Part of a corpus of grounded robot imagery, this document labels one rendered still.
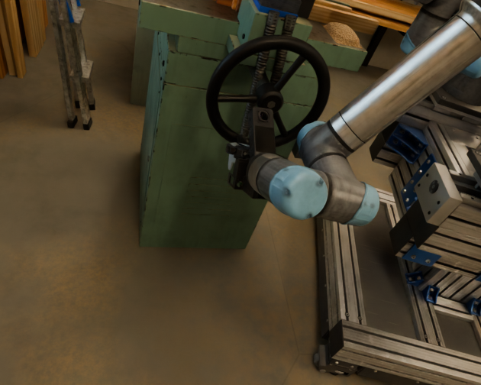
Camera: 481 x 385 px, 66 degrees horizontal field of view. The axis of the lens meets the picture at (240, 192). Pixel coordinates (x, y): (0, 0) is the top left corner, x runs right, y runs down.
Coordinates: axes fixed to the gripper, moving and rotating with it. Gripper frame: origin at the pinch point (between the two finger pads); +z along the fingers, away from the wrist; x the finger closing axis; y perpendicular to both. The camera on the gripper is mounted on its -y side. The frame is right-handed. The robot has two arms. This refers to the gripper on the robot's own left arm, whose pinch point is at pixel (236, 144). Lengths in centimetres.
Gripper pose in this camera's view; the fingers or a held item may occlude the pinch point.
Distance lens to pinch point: 84.9
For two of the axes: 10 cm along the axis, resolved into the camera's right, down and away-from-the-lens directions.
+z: -3.0, -2.7, 9.1
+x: 9.4, 0.8, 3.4
